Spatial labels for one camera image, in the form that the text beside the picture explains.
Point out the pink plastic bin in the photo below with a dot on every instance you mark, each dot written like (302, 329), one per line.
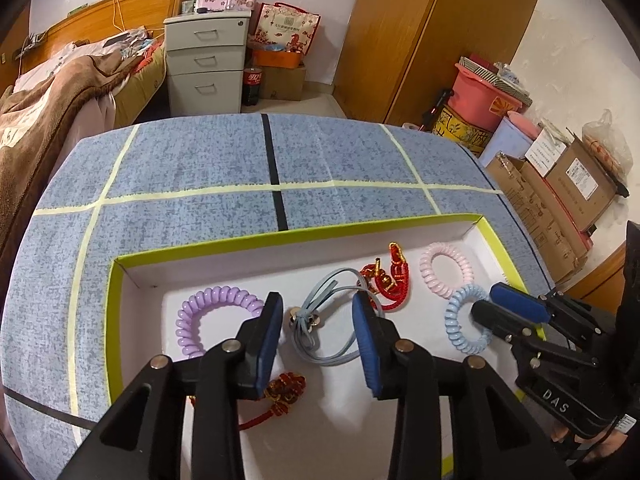
(479, 102)

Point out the orange box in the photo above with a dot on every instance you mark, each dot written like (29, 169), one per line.
(277, 59)

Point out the red patterned gift bag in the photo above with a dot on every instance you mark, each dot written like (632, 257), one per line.
(286, 26)

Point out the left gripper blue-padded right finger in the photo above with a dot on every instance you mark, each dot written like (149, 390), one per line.
(375, 338)

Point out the green-edged white cardboard tray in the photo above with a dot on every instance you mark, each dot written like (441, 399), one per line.
(184, 300)

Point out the wooden bed headboard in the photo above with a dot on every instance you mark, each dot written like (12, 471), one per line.
(99, 21)

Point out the blue patterned tablecloth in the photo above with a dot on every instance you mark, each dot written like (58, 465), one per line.
(194, 179)

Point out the brown cardboard box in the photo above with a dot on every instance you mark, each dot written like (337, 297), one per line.
(560, 210)

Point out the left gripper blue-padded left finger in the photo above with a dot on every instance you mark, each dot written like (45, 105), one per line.
(260, 338)

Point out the cola bottle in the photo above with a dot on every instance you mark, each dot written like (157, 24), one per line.
(252, 79)

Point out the yellow patterned box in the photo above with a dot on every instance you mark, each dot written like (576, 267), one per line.
(451, 126)

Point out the person's right hand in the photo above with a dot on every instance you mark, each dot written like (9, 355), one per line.
(601, 447)

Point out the grey three-drawer cabinet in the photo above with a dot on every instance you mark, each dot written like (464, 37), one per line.
(205, 58)

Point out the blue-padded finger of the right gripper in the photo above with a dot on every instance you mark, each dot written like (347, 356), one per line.
(519, 303)
(500, 322)

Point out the small cardboard box on floor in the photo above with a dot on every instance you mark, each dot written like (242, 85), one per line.
(283, 84)

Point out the large wooden wardrobe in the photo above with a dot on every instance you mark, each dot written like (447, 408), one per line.
(400, 55)

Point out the brown fleece blanket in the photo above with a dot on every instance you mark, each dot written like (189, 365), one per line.
(34, 126)

